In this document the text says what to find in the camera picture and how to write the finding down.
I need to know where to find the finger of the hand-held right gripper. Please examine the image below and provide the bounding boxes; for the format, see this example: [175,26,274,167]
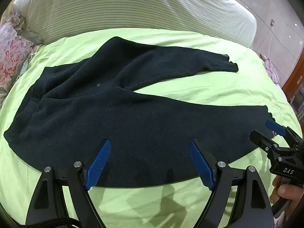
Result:
[265,119,302,148]
[249,130,285,158]

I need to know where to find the wooden cabinet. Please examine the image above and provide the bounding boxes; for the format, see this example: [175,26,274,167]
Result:
[281,50,304,129]

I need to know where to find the white wall cable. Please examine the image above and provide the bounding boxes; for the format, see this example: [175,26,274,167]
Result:
[268,20,276,53]

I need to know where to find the floral pillow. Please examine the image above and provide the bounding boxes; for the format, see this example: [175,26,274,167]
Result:
[0,11,44,105]

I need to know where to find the green bed sheet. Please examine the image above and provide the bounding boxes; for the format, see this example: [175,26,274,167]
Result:
[0,28,303,228]

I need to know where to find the black pants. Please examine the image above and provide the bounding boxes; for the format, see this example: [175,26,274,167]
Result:
[3,36,276,188]

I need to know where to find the person's right hand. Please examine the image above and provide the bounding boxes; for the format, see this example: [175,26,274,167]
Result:
[270,176,303,207]

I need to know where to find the striped headboard cushion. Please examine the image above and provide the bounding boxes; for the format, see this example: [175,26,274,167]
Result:
[13,0,258,49]

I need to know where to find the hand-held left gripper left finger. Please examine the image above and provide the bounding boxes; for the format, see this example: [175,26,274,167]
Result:
[26,138,112,228]

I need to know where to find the floral cloth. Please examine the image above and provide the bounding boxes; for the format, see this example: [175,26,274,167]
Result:
[259,53,281,85]

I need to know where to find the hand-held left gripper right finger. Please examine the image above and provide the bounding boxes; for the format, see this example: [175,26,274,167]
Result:
[188,139,273,228]

